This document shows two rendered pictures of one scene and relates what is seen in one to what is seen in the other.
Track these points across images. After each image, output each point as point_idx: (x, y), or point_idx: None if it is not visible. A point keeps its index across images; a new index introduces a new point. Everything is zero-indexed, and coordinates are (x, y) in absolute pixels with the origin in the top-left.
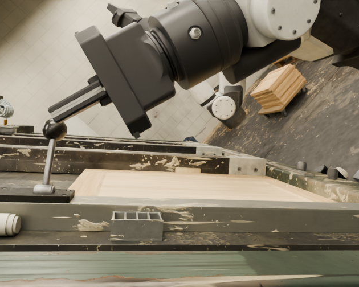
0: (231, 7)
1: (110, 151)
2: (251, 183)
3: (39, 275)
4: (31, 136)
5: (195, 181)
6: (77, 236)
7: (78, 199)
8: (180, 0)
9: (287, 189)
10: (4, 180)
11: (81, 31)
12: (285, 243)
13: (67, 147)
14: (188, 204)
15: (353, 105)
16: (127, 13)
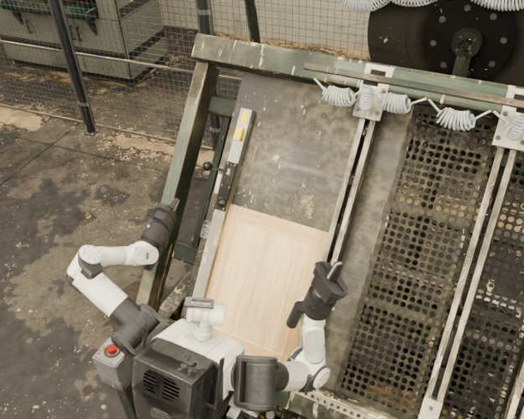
0: (140, 239)
1: (327, 252)
2: (269, 337)
3: (164, 198)
4: (501, 192)
5: (277, 296)
6: (214, 211)
7: (219, 212)
8: (147, 229)
9: (244, 343)
10: (313, 180)
11: (160, 204)
12: (191, 277)
13: (347, 221)
14: (205, 249)
15: None
16: (315, 278)
